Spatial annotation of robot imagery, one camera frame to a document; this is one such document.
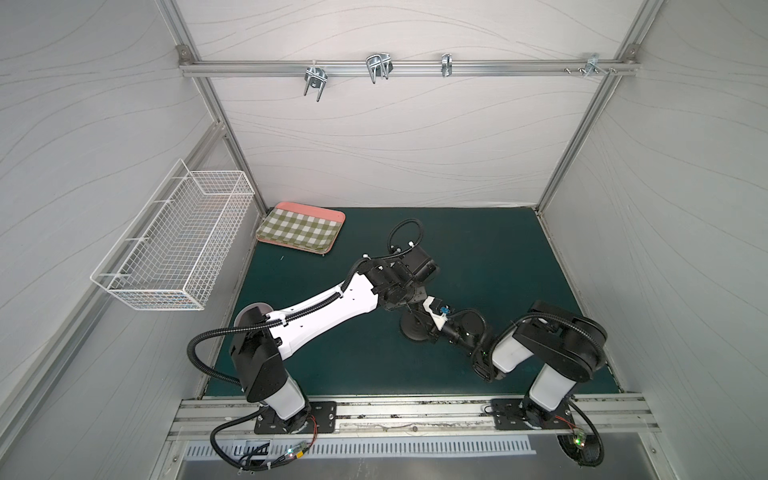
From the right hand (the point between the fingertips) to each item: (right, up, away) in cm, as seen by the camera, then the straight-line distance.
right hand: (416, 306), depth 84 cm
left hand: (0, +5, -7) cm, 9 cm away
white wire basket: (-59, +16, -15) cm, 63 cm away
